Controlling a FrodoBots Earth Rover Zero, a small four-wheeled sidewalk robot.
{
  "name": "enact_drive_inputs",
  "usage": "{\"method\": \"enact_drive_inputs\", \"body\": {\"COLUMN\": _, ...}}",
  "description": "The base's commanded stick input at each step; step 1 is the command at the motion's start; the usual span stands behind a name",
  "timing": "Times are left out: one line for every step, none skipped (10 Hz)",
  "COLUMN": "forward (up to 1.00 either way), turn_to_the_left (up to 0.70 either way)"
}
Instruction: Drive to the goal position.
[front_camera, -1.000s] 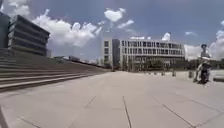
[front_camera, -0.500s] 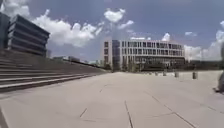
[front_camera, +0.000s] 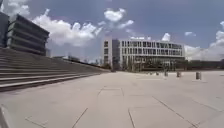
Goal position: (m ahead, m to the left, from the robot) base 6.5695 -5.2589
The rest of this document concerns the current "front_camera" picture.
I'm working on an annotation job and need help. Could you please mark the dark row of trees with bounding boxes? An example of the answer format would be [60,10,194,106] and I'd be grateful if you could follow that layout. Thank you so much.
[183,59,224,72]

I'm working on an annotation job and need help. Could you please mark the dark layered building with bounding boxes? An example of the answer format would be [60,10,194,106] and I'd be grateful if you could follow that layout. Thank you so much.
[5,13,51,57]

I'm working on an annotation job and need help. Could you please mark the pale grey paved plaza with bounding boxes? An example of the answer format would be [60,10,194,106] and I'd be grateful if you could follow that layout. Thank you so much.
[0,69,224,128]

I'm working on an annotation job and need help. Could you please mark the white building with window grid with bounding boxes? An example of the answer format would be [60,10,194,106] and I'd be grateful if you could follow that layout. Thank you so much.
[102,38,186,72]

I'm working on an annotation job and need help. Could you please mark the wide grey stone steps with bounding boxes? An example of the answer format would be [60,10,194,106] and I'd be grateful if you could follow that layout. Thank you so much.
[0,47,112,93]

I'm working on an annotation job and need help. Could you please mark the dark glass building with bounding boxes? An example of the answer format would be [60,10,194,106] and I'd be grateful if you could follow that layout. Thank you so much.
[0,11,10,49]

